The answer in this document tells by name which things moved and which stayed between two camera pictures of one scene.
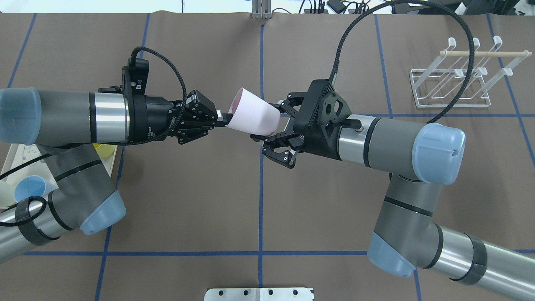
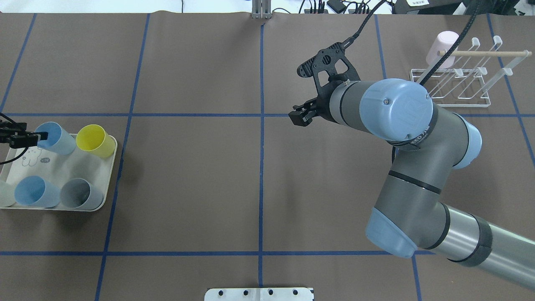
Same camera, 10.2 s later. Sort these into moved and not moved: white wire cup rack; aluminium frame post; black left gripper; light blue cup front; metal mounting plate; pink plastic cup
Moved: pink plastic cup; black left gripper
Not moved: light blue cup front; white wire cup rack; aluminium frame post; metal mounting plate
